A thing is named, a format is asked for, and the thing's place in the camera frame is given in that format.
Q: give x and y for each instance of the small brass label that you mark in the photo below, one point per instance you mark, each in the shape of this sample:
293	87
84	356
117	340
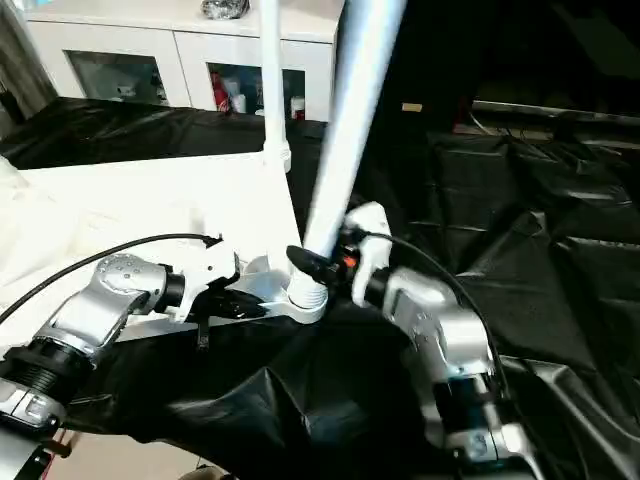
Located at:
412	107

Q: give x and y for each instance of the black work mat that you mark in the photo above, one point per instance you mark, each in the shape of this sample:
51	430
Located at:
560	300

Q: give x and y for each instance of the grey horizontal rail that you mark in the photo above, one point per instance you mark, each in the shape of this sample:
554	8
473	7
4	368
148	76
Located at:
560	108

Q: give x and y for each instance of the red bottle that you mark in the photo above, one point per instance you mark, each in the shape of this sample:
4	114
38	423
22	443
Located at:
220	95

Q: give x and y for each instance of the small white jar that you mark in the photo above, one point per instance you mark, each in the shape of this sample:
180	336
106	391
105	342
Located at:
297	108

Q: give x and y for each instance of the white cabinet with glass doors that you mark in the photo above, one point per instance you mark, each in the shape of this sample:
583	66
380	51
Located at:
140	45

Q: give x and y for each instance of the grey window curtain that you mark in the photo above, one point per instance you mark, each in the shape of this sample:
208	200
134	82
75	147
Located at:
25	60

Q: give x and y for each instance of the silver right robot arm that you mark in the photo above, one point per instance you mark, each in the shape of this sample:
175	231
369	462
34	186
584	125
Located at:
450	340

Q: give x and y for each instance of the white plastic table top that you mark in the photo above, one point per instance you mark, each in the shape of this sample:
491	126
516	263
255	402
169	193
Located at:
150	200

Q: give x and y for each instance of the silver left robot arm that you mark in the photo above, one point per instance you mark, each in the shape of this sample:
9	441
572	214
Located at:
85	315

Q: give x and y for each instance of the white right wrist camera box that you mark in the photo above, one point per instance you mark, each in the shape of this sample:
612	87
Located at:
368	240

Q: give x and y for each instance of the white plastic table leg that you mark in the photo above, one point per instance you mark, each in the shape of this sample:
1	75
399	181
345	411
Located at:
350	130
272	80

